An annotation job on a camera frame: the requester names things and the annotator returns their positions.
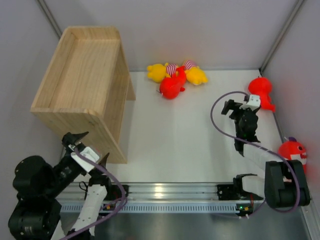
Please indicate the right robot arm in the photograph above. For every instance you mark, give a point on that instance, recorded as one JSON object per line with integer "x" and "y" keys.
{"x": 284, "y": 184}

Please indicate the right aluminium corner post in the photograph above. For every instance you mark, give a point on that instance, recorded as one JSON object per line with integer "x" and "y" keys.
{"x": 293, "y": 13}

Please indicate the wooden shelf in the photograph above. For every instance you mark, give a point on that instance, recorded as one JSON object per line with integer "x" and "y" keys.
{"x": 85, "y": 88}

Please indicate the red shark plush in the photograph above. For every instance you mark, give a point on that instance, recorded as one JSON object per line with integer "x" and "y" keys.
{"x": 170, "y": 87}
{"x": 291, "y": 149}
{"x": 262, "y": 87}

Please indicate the yellow bear plush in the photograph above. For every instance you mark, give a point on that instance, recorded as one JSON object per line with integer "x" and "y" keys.
{"x": 194, "y": 74}
{"x": 157, "y": 72}

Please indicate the grey slotted cable duct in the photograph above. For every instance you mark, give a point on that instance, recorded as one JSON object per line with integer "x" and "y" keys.
{"x": 160, "y": 207}

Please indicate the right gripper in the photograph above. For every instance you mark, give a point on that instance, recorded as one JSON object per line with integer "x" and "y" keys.
{"x": 231, "y": 105}

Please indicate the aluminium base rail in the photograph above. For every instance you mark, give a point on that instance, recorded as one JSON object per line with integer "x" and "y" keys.
{"x": 159, "y": 192}

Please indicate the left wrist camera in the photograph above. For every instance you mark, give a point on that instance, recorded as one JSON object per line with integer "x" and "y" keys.
{"x": 89, "y": 154}

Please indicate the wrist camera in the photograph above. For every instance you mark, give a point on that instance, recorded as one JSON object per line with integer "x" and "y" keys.
{"x": 251, "y": 102}
{"x": 89, "y": 154}

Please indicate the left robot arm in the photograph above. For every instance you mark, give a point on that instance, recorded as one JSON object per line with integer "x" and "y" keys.
{"x": 37, "y": 213}

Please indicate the aluminium corner post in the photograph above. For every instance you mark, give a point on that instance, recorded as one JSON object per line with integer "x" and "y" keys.
{"x": 50, "y": 17}
{"x": 293, "y": 13}

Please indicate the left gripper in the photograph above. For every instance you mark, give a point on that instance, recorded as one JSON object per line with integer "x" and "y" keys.
{"x": 69, "y": 142}

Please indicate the left aluminium corner post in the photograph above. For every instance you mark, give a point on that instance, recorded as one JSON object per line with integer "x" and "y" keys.
{"x": 50, "y": 17}

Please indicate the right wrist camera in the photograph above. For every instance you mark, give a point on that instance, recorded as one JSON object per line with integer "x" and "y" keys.
{"x": 251, "y": 102}

